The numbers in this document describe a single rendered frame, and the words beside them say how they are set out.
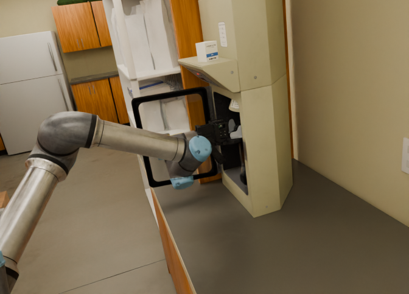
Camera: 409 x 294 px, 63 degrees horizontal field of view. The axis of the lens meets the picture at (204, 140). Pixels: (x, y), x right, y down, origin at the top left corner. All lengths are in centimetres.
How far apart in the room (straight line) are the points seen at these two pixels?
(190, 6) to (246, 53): 41
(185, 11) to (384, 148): 88
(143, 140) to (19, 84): 510
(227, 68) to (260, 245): 57
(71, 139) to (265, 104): 60
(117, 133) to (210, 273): 49
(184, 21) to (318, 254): 96
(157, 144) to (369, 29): 76
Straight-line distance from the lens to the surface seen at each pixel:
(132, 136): 97
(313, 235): 119
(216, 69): 105
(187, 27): 140
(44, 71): 593
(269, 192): 125
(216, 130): 120
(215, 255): 113
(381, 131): 127
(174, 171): 112
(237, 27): 107
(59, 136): 95
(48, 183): 100
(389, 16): 118
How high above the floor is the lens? 164
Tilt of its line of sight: 20 degrees down
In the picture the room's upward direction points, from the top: 8 degrees counter-clockwise
